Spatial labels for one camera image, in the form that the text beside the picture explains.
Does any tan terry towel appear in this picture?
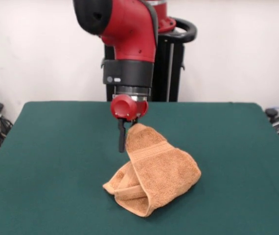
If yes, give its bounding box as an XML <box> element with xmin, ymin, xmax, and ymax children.
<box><xmin>102</xmin><ymin>123</ymin><xmax>202</xmax><ymax>218</ymax></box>

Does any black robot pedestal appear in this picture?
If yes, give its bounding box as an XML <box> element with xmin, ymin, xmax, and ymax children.
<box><xmin>99</xmin><ymin>16</ymin><xmax>198</xmax><ymax>102</ymax></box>

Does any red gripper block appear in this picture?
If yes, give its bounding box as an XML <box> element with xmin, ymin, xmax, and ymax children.
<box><xmin>110</xmin><ymin>94</ymin><xmax>149</xmax><ymax>154</ymax></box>

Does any dark green table cloth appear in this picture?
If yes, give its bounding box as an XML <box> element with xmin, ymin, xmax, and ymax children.
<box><xmin>0</xmin><ymin>101</ymin><xmax>279</xmax><ymax>235</ymax></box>

